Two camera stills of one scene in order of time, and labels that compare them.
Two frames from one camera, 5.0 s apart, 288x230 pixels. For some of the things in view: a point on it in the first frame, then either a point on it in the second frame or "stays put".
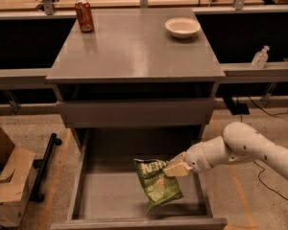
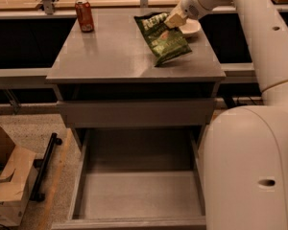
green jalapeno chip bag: x=159 y=187 to x=164 y=43
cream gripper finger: x=176 y=160 to x=177 y=11
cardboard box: x=12 y=172 stays put
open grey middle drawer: x=108 y=195 stays put
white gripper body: x=195 y=159 to x=189 y=10
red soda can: x=84 y=15 stays put
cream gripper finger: x=179 y=170 to x=175 y=20
